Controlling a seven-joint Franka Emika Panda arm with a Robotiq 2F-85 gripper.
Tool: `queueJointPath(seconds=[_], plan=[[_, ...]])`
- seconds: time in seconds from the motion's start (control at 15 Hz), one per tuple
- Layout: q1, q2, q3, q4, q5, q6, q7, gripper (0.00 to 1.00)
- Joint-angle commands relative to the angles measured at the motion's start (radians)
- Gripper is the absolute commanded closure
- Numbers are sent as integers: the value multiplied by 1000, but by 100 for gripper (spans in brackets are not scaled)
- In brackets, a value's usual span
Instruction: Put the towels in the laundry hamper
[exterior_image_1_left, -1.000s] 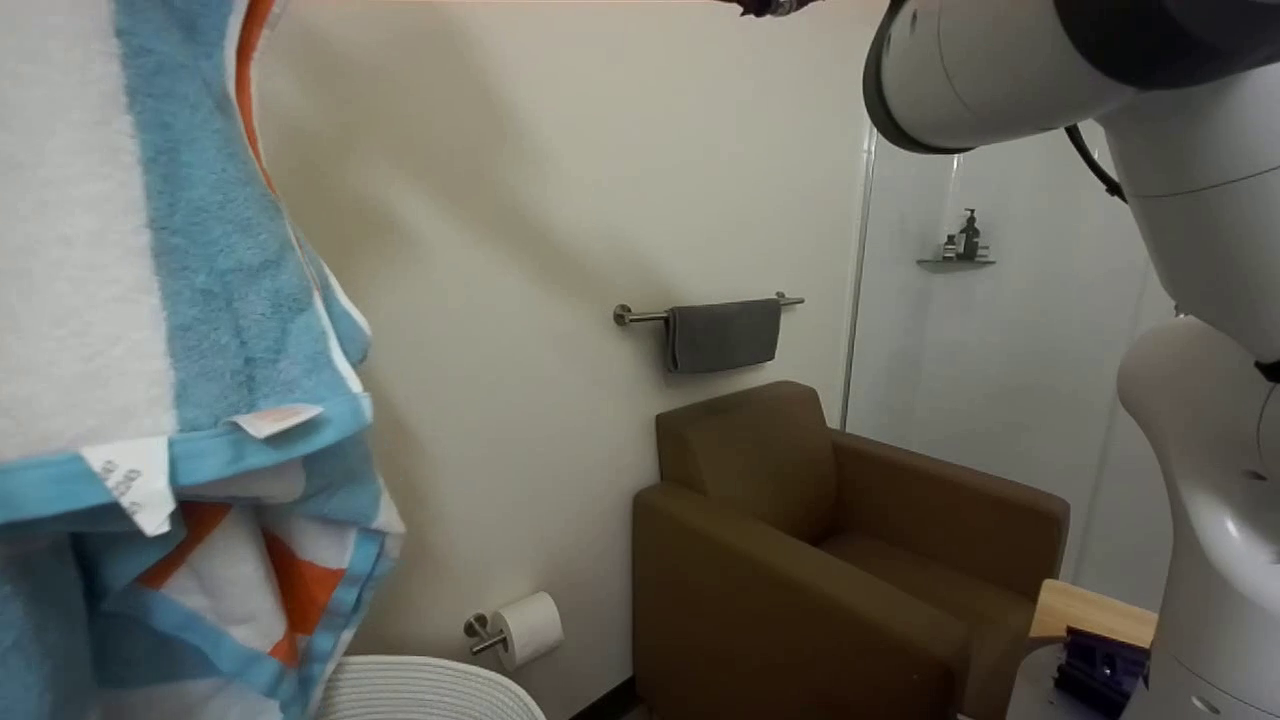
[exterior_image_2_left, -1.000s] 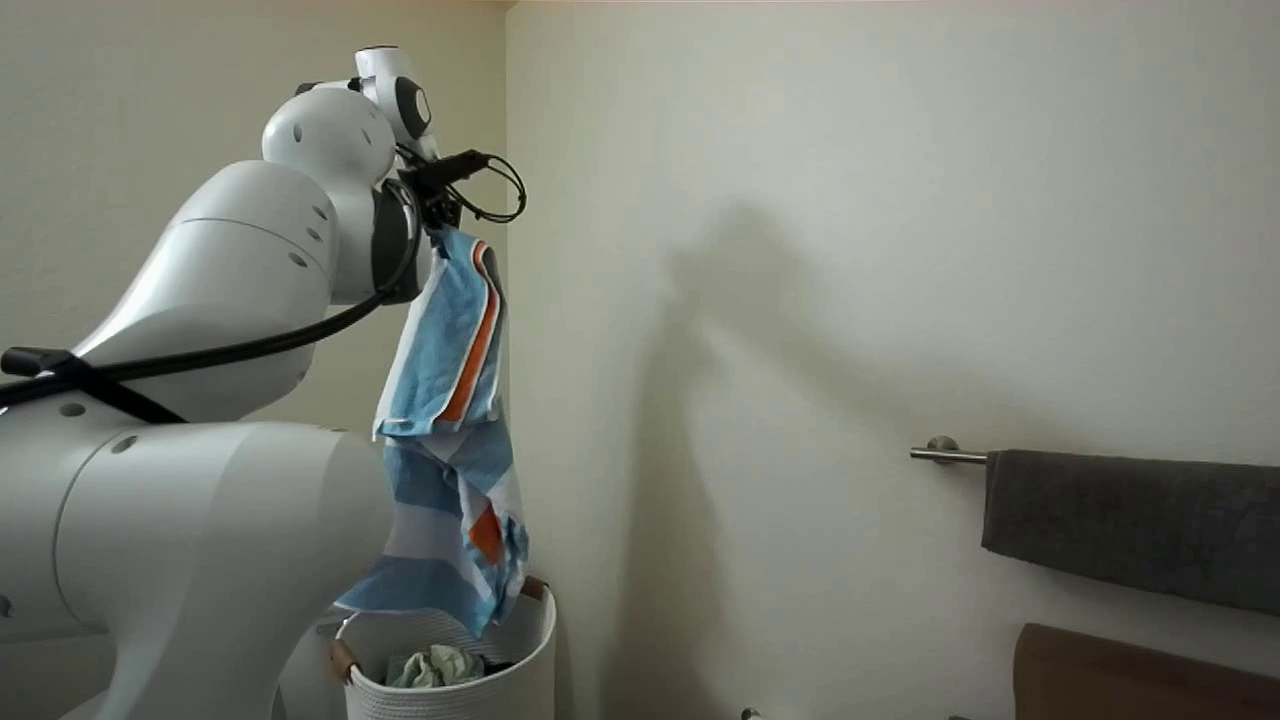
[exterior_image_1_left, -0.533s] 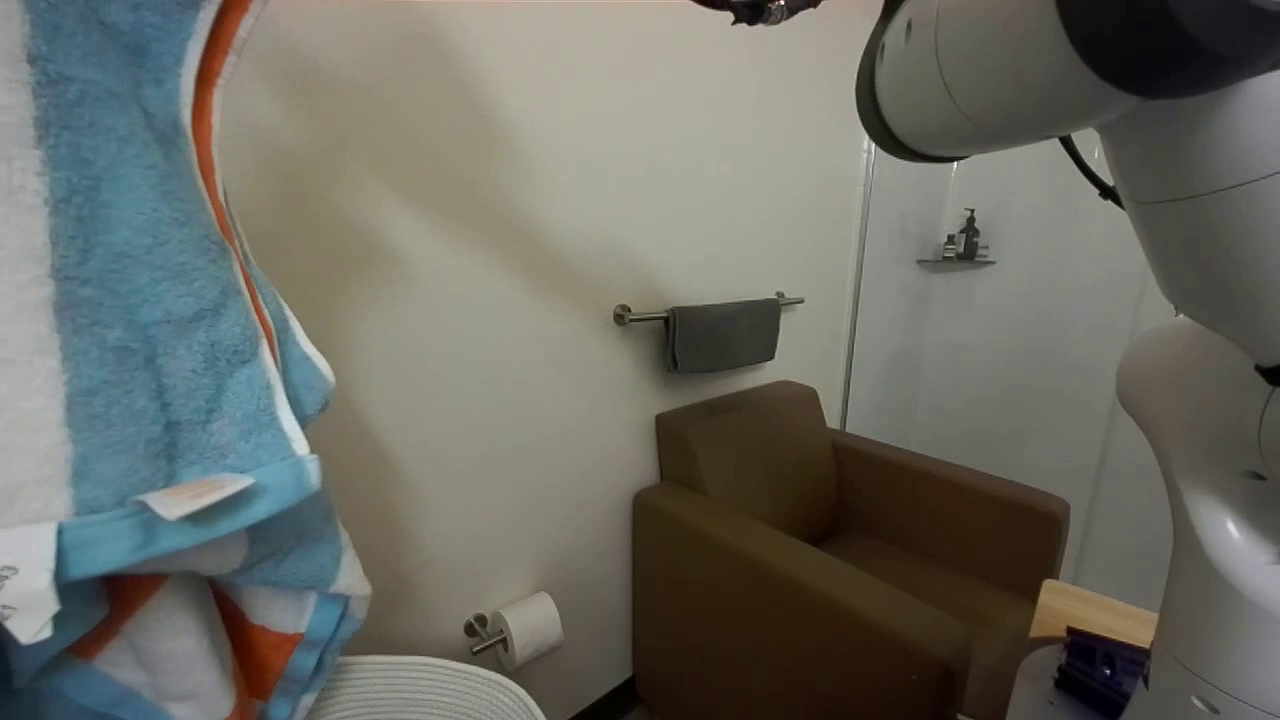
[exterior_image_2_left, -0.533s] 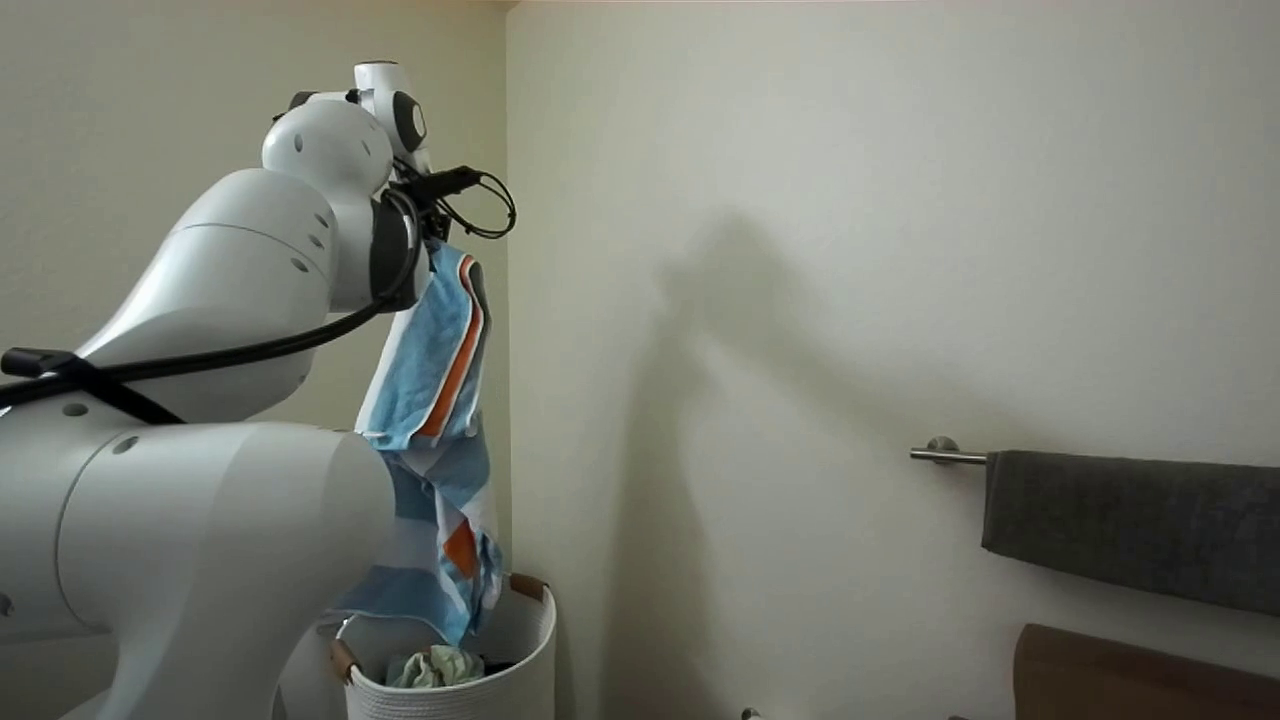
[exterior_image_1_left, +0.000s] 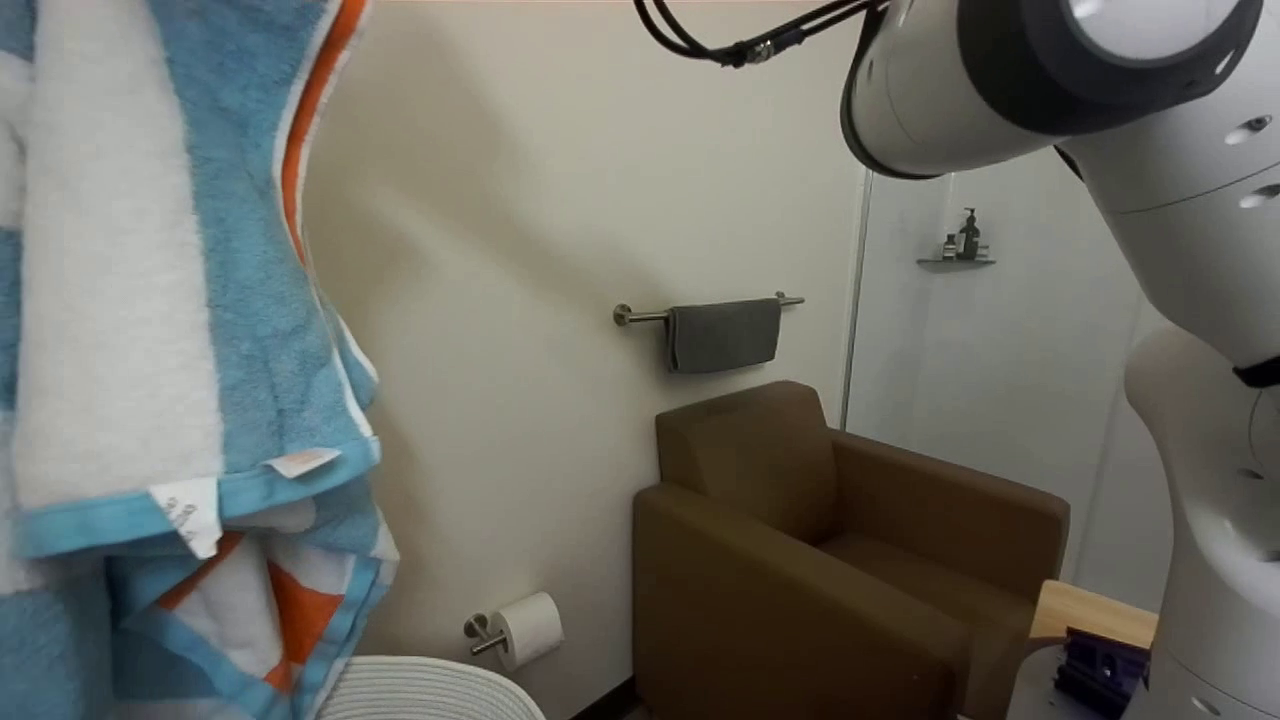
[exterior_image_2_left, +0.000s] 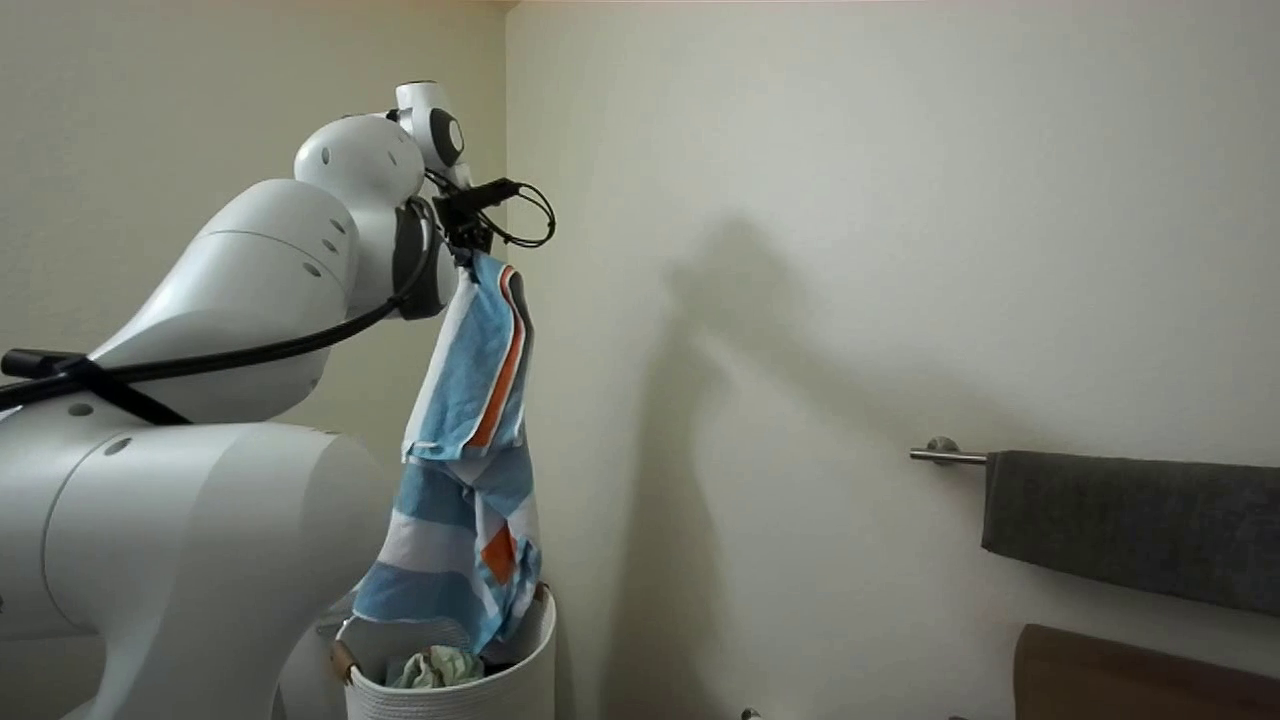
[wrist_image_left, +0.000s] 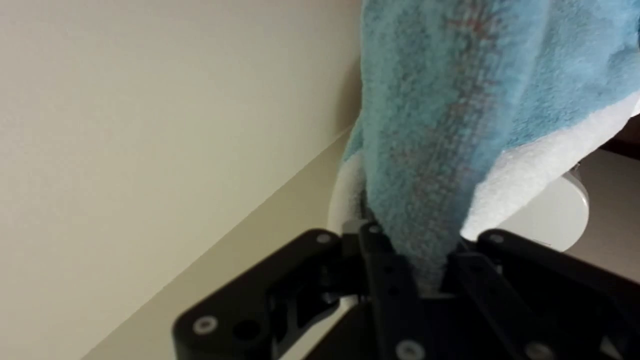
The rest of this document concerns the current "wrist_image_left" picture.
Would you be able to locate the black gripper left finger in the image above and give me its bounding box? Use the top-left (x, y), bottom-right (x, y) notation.
top-left (170, 217), bottom-right (432, 360)

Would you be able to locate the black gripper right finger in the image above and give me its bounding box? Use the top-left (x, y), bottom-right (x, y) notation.
top-left (443, 228), bottom-right (640, 360)

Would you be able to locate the blue white striped towel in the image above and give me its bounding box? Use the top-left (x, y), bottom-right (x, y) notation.
top-left (339, 0), bottom-right (640, 295)

